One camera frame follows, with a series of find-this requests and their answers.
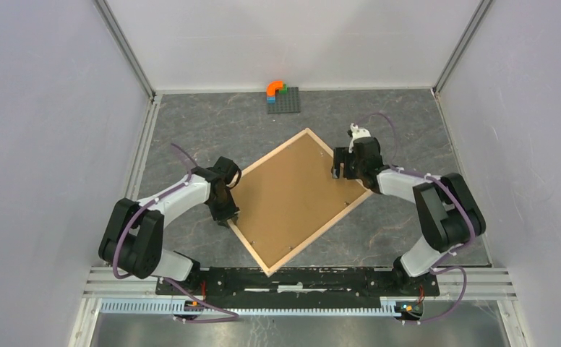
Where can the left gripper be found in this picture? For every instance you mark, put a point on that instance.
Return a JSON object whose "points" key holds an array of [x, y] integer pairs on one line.
{"points": [[231, 212]]}

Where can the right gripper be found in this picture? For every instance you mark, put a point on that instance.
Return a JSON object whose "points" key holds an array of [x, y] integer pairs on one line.
{"points": [[342, 155]]}

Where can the brown cardboard backing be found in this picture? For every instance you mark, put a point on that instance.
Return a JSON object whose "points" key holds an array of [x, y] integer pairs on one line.
{"points": [[295, 201]]}

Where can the wooden picture frame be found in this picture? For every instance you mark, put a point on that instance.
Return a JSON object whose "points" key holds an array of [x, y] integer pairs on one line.
{"points": [[309, 239]]}

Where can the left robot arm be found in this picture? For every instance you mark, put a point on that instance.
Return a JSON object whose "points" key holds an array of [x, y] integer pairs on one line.
{"points": [[133, 239]]}

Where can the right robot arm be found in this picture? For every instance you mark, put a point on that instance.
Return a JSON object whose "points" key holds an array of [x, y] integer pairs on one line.
{"points": [[448, 214]]}

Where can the grey lego baseplate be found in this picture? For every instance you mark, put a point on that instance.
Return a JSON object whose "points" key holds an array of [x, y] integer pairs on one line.
{"points": [[288, 102]]}

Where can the orange curved lego brick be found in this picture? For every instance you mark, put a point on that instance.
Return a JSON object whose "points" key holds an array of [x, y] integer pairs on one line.
{"points": [[274, 87]]}

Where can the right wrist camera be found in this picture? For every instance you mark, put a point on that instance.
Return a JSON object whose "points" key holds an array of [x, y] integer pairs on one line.
{"points": [[356, 132]]}

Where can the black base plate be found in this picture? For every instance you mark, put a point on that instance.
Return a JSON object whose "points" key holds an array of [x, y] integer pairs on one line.
{"points": [[305, 287]]}

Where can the aluminium rail frame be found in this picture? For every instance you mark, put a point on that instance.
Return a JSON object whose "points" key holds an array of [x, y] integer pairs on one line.
{"points": [[477, 306]]}

